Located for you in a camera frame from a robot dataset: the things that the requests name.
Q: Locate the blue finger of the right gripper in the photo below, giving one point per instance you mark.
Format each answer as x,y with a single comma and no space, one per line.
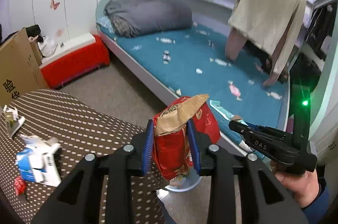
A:
267,132
243,128

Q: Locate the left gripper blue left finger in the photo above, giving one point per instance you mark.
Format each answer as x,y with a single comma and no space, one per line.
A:
147,147

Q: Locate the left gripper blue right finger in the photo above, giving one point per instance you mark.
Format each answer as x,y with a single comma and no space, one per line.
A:
193,143

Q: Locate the red snack bag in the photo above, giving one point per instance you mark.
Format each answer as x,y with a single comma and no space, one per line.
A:
171,150

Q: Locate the blue white paper carton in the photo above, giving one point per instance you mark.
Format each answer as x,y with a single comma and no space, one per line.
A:
36,162

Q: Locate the translucent trash bin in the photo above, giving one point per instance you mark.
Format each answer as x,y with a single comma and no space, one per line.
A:
184,182

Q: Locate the person's right hand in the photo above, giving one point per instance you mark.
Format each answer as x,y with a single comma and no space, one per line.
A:
305,187

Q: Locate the pink hanging garment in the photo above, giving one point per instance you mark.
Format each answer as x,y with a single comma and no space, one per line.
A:
236,42

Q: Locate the teal candy print mattress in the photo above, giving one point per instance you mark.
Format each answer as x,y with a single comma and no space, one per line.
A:
190,62

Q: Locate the red storage bench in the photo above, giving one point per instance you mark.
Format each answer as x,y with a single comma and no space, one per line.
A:
76,64

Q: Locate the grey folded duvet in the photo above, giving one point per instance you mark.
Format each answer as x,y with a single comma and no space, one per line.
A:
134,18

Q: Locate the small red wrapper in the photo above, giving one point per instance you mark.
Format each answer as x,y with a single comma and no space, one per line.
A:
20,186

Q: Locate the beige hanging sweater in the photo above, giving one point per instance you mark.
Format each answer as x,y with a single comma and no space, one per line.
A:
265,22

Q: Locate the white bag on bench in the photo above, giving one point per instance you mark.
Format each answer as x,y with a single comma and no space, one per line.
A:
47,46

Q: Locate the brown cardboard box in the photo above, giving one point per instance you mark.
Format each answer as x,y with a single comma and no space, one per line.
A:
19,70

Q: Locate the teal bunk bed frame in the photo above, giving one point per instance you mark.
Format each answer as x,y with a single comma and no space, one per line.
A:
215,15

